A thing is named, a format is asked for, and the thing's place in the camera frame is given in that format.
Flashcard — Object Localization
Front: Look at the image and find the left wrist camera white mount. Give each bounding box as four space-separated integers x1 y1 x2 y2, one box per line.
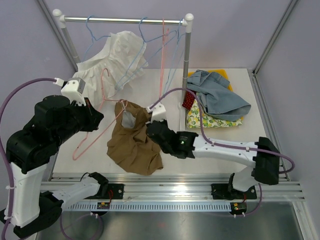
54 77 86 106

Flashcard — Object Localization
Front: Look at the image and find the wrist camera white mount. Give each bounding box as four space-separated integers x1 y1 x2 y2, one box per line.
54 77 86 106
146 102 167 124

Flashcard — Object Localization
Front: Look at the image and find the white dress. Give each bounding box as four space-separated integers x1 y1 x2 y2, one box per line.
73 31 148 108

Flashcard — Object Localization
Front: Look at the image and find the brown skirt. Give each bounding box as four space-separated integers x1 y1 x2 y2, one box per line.
107 101 163 176

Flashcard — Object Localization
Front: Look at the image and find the blue hanger of white dress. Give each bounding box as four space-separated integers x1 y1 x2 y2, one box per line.
82 15 111 62

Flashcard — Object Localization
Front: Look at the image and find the metal clothes rack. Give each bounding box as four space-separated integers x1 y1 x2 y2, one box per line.
52 8 195 136

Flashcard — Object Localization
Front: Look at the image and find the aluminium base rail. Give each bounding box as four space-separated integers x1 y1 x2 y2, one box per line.
33 172 306 213

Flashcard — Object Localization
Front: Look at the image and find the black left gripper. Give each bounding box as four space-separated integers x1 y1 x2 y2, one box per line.
53 96 105 146

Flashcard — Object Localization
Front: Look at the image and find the blue hanger of red skirt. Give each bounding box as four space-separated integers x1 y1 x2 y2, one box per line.
162 19 184 95

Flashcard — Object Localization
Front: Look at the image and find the light blue denim garment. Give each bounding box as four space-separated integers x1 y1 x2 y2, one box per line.
187 69 251 122

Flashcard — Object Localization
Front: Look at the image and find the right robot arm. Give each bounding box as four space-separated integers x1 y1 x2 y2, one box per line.
146 120 280 200

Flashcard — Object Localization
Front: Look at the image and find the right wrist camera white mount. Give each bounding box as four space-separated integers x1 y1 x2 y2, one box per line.
146 102 167 124

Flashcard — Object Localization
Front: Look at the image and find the lemon print skirt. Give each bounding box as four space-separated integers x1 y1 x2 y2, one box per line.
186 100 244 129

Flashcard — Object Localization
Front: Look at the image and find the yellow plastic bin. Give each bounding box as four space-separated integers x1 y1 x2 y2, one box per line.
187 69 246 121

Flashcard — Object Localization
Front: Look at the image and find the pink hanger of brown skirt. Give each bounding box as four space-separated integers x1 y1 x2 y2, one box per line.
72 67 130 161

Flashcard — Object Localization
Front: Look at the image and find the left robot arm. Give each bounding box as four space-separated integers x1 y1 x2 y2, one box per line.
1 95 109 239

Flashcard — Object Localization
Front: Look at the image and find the blue hanger of denim garment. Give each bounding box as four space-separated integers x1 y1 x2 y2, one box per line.
115 17 180 91

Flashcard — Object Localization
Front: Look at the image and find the red polka dot skirt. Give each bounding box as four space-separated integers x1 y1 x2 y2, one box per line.
182 91 195 111

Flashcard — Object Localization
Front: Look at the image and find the pink hanger of lemon skirt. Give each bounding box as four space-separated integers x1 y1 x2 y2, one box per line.
158 19 169 98

